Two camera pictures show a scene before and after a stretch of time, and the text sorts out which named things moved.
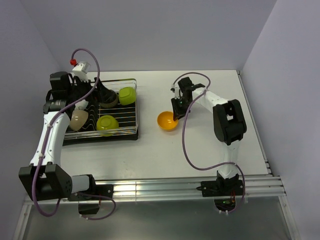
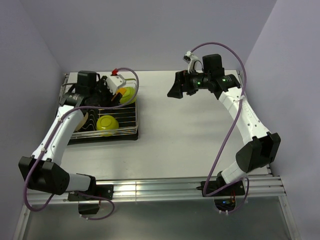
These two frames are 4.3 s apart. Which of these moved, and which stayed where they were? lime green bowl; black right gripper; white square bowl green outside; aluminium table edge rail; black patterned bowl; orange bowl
Moved: orange bowl; black right gripper; black patterned bowl
Stayed: white square bowl green outside; lime green bowl; aluminium table edge rail
